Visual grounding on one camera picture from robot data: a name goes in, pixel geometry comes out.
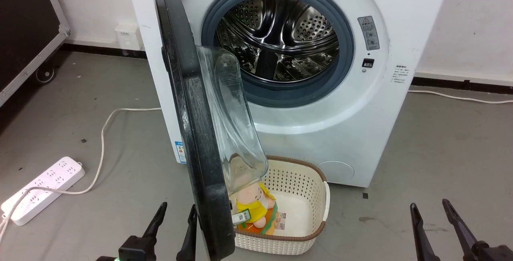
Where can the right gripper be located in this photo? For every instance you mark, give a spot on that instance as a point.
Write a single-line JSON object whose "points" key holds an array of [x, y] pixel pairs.
{"points": [[493, 253]]}

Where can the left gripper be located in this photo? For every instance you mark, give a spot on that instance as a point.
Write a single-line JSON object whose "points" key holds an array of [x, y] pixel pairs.
{"points": [[136, 249]]}

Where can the black washing machine door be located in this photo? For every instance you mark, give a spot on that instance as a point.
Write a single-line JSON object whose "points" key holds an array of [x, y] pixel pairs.
{"points": [[192, 124]]}

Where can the white front-load washing machine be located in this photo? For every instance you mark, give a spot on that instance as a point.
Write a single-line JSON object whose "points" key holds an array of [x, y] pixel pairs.
{"points": [[344, 124]]}

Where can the black door latch socket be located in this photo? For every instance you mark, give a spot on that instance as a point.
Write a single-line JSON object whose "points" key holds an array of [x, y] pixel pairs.
{"points": [[368, 63]]}

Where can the steel washing machine drum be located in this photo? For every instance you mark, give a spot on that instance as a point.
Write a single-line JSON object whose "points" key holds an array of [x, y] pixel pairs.
{"points": [[280, 32]]}

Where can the blue energy label sticker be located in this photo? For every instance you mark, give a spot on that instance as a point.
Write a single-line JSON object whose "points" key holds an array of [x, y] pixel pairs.
{"points": [[181, 152]]}

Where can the plush doll in yellow dress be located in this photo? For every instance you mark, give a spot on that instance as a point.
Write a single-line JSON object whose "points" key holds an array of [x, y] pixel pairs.
{"points": [[254, 207]]}

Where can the small paper label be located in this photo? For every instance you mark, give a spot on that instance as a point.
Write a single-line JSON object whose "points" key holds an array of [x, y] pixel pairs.
{"points": [[279, 221]]}

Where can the cream perforated laundry basket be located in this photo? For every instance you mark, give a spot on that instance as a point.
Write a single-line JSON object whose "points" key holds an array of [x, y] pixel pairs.
{"points": [[298, 209]]}

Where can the white power strip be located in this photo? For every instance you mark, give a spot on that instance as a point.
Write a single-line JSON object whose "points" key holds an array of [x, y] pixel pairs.
{"points": [[44, 189]]}

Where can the black caster wheel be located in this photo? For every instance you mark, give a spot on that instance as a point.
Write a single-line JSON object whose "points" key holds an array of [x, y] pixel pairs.
{"points": [[45, 75]]}

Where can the grey warning sticker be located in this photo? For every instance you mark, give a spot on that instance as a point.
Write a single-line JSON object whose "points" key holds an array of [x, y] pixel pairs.
{"points": [[369, 32]]}

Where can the black flight case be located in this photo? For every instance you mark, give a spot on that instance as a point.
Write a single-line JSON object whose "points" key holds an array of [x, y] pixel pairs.
{"points": [[24, 24]]}

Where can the white wall outlet box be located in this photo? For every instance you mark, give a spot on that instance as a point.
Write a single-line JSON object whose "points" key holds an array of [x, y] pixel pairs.
{"points": [[127, 36]]}

